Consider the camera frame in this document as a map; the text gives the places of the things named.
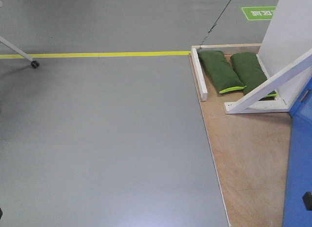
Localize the blue door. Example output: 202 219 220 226
282 81 312 227

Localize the green sandbag left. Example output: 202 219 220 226
197 50 246 94

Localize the green sandbag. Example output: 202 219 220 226
230 52 267 95
197 50 246 94

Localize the green sandbag right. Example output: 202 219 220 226
230 52 267 95

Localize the wooden base platform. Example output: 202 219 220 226
189 43 293 227

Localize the yellow floor tape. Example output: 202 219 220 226
0 50 191 60

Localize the grey wheeled stand leg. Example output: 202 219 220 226
0 37 39 68

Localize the white triangular brace far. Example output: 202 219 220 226
224 50 312 114

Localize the green floor sign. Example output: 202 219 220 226
241 6 276 21

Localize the black robot part right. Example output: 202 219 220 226
302 191 312 211

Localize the white edge rail far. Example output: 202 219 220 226
191 47 208 102

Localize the black tension cable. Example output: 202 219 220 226
198 0 237 50

